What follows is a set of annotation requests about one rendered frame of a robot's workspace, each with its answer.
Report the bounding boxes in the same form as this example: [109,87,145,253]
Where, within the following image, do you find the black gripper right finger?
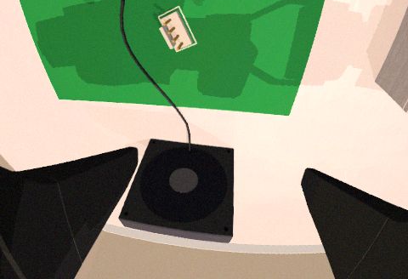
[302,168,408,279]

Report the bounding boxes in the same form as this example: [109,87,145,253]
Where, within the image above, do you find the green circuit board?
[20,0,326,116]

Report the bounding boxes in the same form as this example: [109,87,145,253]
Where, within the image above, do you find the black cooling fan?
[118,139,235,244]

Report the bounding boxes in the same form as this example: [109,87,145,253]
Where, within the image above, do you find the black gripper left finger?
[0,146,139,279]

